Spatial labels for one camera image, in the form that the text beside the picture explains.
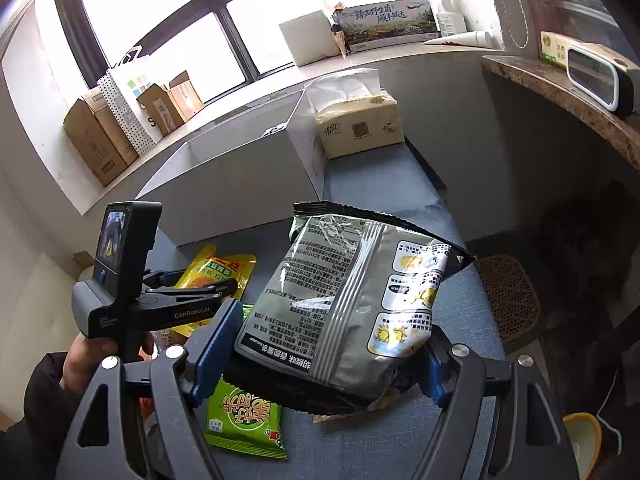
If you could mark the orange snack in clear wrap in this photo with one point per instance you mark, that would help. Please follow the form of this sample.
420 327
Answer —
146 408

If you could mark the tissue pack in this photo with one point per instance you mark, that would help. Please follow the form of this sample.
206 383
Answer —
360 127

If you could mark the white tube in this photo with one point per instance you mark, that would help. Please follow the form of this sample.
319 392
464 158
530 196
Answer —
465 39

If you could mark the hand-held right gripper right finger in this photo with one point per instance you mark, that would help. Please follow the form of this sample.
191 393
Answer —
434 380

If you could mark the person's left forearm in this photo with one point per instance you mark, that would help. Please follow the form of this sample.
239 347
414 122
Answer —
35 425

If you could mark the small labelled cardboard box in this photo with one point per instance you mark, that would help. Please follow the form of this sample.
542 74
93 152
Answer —
160 110

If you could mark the person's left hand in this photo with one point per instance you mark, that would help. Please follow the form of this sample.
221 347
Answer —
85 365

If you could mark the yellow snack packet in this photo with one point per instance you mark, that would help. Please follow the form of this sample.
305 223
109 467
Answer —
215 272

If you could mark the white storage box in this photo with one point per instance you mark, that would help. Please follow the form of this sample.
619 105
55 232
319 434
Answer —
240 180

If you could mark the yellow-rimmed bowl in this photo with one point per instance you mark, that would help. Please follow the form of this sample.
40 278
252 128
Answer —
575 435

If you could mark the green-white carton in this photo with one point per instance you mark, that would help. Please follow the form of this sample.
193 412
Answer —
552 50

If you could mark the large cardboard box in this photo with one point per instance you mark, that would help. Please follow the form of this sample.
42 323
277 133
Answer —
92 150

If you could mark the long green snack packet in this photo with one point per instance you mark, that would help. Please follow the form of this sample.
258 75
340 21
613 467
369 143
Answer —
245 420

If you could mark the printed landscape gift box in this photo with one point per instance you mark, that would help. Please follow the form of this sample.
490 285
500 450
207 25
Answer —
385 27

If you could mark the brown wooden holder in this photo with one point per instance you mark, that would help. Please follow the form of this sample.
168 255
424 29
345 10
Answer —
340 41

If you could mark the marble shelf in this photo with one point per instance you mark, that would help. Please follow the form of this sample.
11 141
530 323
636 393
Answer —
550 95

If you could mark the small plain cardboard box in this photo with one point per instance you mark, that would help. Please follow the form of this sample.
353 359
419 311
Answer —
187 95

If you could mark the grey striped chip bag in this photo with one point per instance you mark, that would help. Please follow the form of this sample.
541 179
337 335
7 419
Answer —
340 300

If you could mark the black window frame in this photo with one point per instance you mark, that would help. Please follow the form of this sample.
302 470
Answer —
220 15

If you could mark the blue tablecloth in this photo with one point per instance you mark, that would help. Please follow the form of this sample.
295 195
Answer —
390 185

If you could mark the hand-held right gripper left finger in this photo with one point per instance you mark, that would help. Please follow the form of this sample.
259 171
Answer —
215 352

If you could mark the dark fluffy cloth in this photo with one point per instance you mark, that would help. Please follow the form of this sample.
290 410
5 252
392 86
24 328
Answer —
590 250

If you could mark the cardboard scrap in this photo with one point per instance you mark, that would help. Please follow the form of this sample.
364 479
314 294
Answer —
82 260

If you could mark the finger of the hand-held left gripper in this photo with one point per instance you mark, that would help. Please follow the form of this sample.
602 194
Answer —
220 287

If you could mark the polka dot paper bag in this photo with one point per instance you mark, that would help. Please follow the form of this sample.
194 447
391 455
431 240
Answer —
125 110

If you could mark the white-framed clock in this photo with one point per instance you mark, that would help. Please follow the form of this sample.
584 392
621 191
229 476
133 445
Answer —
595 77

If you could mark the brown cardboard scratch mat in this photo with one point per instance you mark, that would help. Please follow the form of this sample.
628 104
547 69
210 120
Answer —
510 295

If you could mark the marble windowsill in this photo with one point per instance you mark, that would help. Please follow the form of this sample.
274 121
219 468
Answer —
225 105

